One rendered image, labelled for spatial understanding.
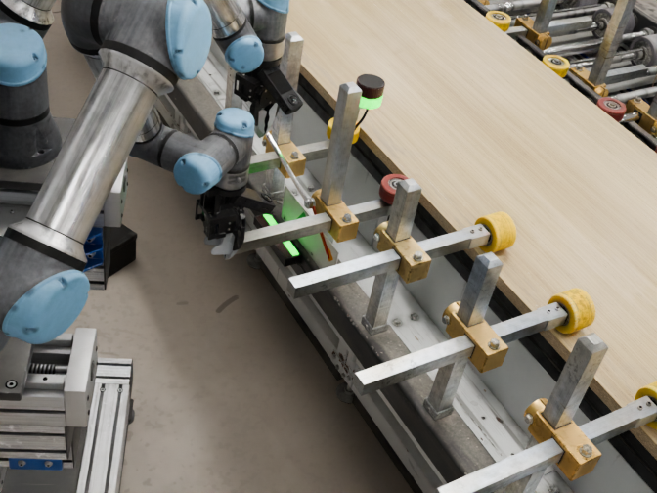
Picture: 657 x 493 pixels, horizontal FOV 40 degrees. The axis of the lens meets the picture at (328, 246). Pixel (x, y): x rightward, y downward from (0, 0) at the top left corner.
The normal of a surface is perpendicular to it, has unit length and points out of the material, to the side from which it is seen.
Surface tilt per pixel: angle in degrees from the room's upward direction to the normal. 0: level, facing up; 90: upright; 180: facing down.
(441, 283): 90
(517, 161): 0
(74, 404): 90
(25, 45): 7
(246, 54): 90
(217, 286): 0
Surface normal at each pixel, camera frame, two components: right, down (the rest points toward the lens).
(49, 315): 0.83, 0.49
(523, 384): -0.86, 0.23
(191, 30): 0.94, 0.26
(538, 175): 0.15, -0.75
